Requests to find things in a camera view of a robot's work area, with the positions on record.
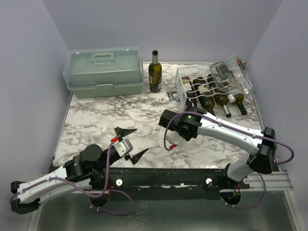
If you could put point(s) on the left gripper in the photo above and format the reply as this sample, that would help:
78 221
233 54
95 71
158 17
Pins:
135 158

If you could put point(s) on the dark green brown-label wine bottle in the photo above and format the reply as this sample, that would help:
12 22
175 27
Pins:
155 73

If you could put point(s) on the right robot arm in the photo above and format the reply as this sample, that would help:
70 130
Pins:
259 145

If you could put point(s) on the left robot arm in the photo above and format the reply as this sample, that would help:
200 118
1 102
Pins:
87 172

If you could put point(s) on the red bottle gold foil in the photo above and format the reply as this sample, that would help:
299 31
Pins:
189 91

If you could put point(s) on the dark green bottle black neck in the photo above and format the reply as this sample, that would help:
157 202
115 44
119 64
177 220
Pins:
204 96

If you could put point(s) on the olive bottle silver cap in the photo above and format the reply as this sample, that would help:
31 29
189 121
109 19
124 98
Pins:
220 98

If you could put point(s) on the clear bottle dark label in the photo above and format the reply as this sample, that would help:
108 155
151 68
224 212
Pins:
223 79

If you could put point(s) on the green bottle black cap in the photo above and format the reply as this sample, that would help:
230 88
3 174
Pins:
239 101

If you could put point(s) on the clear bottle red cap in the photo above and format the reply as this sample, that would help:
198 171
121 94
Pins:
237 66

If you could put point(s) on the white plastic pipe fitting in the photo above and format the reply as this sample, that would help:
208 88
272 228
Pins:
162 100

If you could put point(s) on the green plastic toolbox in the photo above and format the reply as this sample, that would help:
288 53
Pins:
104 72

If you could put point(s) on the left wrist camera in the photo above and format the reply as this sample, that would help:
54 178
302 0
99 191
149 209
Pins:
120 147

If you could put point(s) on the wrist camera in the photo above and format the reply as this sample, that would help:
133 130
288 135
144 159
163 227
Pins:
120 147
174 140

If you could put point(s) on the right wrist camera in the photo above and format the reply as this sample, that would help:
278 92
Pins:
174 140

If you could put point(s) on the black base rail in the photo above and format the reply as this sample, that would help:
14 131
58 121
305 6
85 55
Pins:
172 184

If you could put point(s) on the white wire wine rack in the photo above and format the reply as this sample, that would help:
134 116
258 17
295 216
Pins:
194 71

